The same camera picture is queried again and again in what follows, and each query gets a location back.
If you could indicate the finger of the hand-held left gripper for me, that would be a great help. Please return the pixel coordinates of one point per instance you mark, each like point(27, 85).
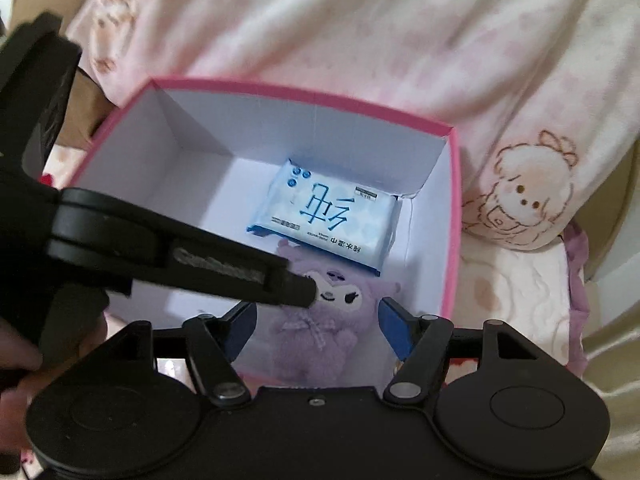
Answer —
point(299, 290)

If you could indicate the blue wet wipes pack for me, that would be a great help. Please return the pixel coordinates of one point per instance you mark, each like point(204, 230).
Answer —
point(330, 210)

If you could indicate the purple plush toy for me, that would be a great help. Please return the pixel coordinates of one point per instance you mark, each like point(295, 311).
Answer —
point(312, 332)

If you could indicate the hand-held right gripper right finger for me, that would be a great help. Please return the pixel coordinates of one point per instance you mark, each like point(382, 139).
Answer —
point(392, 330)

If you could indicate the beige curtain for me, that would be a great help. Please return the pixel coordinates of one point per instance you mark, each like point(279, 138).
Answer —
point(615, 385)

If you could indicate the purple ruffled cloth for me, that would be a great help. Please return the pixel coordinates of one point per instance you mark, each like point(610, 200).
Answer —
point(575, 260)

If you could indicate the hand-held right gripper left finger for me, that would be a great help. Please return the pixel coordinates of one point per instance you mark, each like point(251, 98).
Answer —
point(245, 327)

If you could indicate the pink cardboard box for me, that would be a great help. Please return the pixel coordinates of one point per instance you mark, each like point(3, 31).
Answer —
point(200, 120)

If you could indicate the pink cartoon print pillow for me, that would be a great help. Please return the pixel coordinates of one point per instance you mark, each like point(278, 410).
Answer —
point(350, 25)

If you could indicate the brown pillow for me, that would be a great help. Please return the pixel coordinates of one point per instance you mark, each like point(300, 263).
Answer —
point(87, 120)

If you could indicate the printed bear bed blanket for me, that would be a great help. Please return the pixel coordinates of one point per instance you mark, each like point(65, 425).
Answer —
point(520, 290)

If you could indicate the person's left hand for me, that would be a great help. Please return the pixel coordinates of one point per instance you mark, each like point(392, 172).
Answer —
point(15, 355)

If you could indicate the beige headboard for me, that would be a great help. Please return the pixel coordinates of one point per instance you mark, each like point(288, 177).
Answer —
point(625, 200)

